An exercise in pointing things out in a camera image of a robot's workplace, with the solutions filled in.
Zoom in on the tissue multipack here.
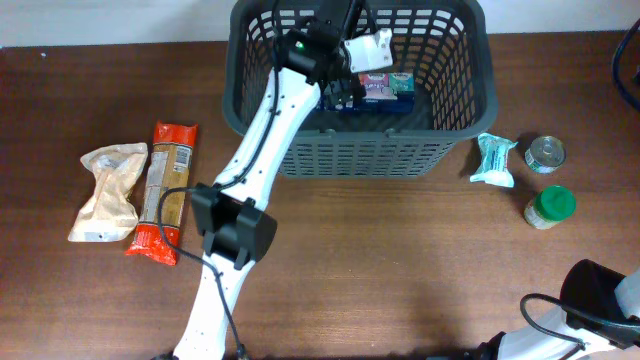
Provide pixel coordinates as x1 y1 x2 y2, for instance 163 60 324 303
319 72 416 114

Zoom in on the orange pasta package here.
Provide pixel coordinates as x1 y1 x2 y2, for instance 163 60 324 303
125 122 198 266

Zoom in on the beige paper bag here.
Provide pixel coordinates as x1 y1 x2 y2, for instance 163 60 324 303
68 142 148 243

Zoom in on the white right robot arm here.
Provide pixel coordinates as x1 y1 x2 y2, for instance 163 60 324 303
331 85 639 359

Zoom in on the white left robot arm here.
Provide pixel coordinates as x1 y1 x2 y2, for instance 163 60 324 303
166 1 371 360

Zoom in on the grey plastic laundry basket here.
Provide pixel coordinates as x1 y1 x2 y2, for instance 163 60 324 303
223 0 498 178

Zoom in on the light green wrapped packet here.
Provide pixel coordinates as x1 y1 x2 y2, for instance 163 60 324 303
470 133 517 188

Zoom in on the silver tin can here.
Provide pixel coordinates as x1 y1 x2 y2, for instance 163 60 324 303
525 136 567 174

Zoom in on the green lidded glass jar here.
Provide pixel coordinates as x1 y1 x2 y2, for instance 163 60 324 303
523 185 577 230

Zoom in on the black cable at edge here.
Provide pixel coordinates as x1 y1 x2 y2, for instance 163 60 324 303
611 18 640 112

